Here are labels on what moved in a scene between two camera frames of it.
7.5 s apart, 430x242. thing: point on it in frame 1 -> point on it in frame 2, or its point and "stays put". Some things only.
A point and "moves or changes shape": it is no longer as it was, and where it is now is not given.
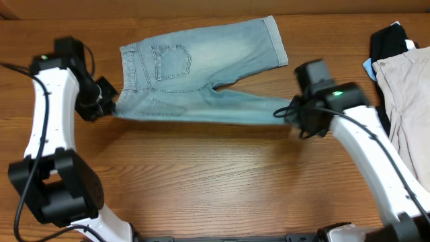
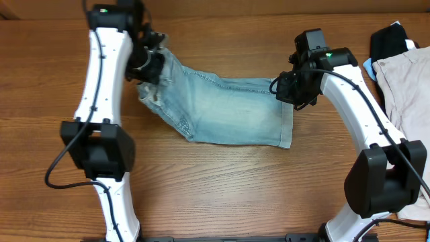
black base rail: (289, 237) stays put
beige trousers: (405, 81) stays put
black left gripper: (103, 101) -> (148, 67)
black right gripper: (295, 116) -> (287, 95)
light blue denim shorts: (174, 77) moves or changes shape
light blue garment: (369, 66) stays put
